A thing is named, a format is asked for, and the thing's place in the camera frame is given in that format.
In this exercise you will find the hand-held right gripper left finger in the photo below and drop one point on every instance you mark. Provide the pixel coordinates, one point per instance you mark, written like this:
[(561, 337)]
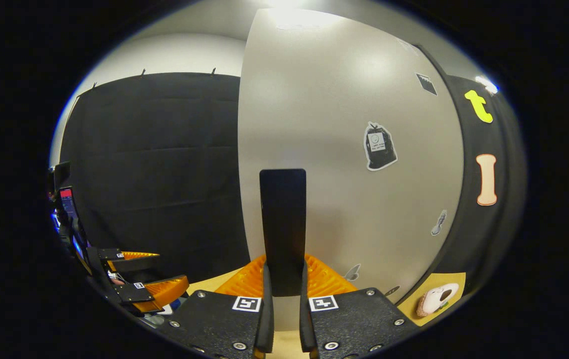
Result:
[(264, 309)]

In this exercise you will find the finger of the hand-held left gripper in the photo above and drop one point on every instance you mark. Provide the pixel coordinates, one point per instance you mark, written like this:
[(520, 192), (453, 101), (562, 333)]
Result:
[(132, 262), (137, 293)]

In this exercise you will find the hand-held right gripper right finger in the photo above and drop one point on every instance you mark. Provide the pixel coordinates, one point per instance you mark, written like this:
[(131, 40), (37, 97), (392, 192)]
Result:
[(305, 309)]

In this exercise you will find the grey cabinet door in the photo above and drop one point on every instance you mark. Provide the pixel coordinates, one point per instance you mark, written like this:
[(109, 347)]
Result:
[(324, 124)]

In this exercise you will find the black backdrop cloth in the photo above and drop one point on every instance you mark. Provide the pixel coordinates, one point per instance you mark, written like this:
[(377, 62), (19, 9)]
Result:
[(154, 174)]

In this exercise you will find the white brown plush toy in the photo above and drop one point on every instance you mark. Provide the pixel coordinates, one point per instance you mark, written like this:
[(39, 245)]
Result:
[(434, 300)]

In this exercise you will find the ceiling light panel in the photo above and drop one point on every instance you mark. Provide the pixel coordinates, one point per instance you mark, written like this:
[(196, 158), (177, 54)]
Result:
[(486, 84)]

